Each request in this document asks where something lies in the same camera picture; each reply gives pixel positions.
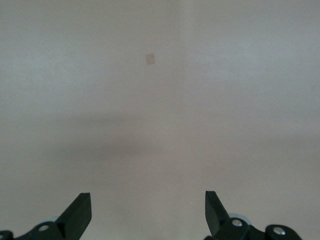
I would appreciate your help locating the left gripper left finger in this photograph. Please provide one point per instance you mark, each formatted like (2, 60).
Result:
(75, 220)

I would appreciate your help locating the small brown tape patch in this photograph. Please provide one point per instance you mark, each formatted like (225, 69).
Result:
(150, 59)

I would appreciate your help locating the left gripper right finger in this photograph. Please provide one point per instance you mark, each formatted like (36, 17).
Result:
(217, 220)

